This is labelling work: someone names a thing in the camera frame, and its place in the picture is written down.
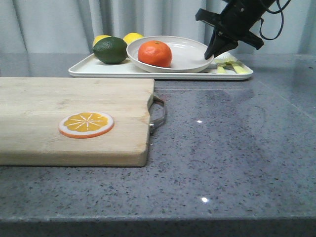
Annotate beige round plate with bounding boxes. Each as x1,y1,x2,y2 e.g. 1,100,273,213
126,36,214,73

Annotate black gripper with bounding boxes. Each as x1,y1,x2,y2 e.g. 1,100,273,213
196,0,274,60

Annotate green lime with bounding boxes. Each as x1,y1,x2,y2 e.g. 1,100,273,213
93,37,127,64

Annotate yellow plastic utensil right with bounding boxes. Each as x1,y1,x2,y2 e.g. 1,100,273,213
223,55,247,74

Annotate yellow lemon right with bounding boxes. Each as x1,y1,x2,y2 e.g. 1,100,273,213
123,32,144,45

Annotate grey curtain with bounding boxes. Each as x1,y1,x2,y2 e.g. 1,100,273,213
0,0,316,55

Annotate orange slice piece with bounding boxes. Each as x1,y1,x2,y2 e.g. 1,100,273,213
58,111,115,139

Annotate yellow lemon left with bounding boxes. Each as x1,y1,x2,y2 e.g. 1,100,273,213
92,35,111,47

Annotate orange mandarin fruit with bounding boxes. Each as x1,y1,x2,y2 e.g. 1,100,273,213
138,40,172,68

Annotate yellow plastic utensil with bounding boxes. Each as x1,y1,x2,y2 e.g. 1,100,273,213
223,55,247,74
214,59,227,74

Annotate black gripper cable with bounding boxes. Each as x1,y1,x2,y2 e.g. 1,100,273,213
258,0,292,41

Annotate wooden cutting board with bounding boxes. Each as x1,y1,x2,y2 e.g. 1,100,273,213
0,77,167,167

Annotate yellow plastic utensil left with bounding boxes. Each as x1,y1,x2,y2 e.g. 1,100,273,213
214,59,227,74

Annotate white bear-print tray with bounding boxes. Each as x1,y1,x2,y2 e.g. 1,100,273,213
68,54,253,80

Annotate yellow lemon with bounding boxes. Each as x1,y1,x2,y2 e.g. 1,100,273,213
92,35,111,47
123,32,144,45

